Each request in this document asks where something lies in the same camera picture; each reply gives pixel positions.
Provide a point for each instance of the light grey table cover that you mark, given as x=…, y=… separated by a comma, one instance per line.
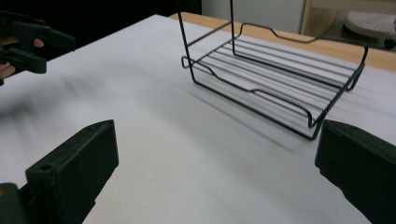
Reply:
x=186, y=155

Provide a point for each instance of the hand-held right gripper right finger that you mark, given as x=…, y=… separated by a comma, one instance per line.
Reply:
x=361, y=165

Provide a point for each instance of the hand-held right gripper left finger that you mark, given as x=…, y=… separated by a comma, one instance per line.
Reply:
x=74, y=168

